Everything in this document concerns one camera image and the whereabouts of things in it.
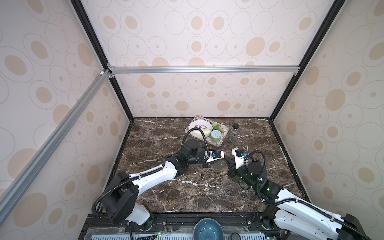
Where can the white plate with rim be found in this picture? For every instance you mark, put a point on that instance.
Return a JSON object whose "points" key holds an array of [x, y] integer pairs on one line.
{"points": [[201, 124]]}

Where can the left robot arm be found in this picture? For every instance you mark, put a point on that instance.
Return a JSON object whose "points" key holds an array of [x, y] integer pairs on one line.
{"points": [[118, 202]]}

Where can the diagonal aluminium rail left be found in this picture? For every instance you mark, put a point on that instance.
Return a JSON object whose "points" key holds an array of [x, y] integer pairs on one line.
{"points": [[29, 173]]}

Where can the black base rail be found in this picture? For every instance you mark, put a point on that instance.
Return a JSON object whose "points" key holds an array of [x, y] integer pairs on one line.
{"points": [[180, 226]]}

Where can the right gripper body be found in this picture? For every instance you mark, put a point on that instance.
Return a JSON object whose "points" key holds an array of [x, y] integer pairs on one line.
{"points": [[243, 173]]}

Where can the blue bowl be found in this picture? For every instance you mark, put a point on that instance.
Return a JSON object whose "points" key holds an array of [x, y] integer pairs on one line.
{"points": [[208, 229]]}

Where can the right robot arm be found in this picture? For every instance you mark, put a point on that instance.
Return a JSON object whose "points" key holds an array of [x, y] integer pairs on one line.
{"points": [[287, 211]]}

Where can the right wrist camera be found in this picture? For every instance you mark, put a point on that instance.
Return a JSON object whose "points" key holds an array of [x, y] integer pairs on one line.
{"points": [[240, 157]]}

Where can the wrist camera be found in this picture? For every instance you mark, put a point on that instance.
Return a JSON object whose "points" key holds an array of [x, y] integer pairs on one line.
{"points": [[240, 157], [214, 156]]}

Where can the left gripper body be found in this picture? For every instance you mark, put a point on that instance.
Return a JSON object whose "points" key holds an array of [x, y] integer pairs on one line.
{"points": [[200, 159]]}

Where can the green tin can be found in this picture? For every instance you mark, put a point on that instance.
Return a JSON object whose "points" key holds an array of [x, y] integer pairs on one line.
{"points": [[216, 136]]}

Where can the green leaf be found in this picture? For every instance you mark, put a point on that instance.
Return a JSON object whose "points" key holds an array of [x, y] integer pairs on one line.
{"points": [[217, 128]]}

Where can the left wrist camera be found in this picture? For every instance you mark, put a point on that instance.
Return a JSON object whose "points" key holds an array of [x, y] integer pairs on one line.
{"points": [[214, 156]]}

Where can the floral rectangular tray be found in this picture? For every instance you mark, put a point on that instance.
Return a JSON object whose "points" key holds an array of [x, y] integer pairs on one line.
{"points": [[224, 128]]}

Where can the pale cabbage piece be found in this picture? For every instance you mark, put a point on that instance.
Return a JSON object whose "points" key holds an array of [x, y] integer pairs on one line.
{"points": [[200, 134]]}

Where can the horizontal aluminium rail back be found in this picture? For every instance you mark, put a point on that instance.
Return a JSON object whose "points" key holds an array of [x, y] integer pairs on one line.
{"points": [[205, 70]]}

